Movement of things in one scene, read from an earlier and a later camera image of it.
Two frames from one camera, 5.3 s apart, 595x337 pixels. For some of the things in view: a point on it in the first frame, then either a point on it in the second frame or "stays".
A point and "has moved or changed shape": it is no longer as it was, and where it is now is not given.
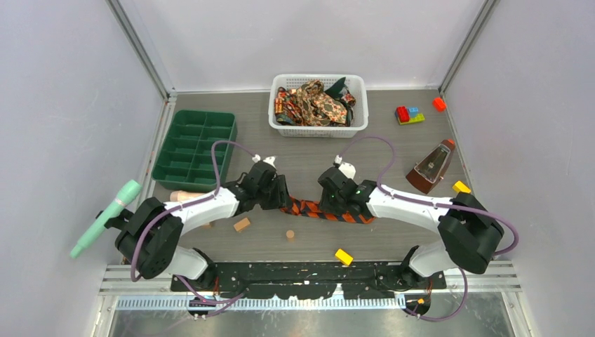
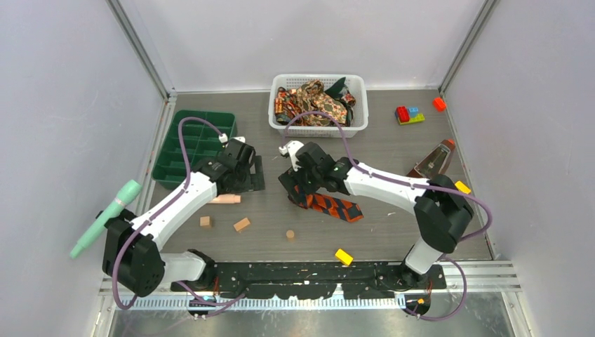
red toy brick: [439, 104] stays
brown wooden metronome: [430, 169] stays
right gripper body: [333, 205] to [309, 180]
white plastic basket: [356, 83] stays
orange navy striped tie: [311, 208] has moved or changed shape
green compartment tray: [185, 161] stays
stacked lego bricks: [408, 114] stays
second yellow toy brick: [459, 187] stays
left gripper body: [273, 196] to [245, 181]
